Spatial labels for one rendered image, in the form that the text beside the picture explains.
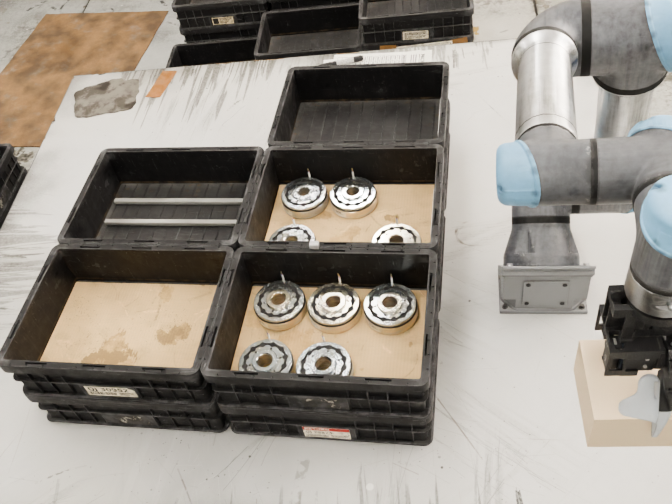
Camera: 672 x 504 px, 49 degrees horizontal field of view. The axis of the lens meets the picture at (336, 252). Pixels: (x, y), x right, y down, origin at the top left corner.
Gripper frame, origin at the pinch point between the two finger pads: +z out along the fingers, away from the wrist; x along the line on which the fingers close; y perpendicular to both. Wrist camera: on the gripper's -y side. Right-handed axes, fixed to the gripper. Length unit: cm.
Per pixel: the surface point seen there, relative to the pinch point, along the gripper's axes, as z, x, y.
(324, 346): 24, -24, 48
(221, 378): 17, -13, 65
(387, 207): 27, -62, 37
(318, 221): 27, -59, 52
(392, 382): 16.8, -11.5, 35.0
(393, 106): 27, -97, 36
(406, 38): 60, -177, 34
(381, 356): 27, -23, 38
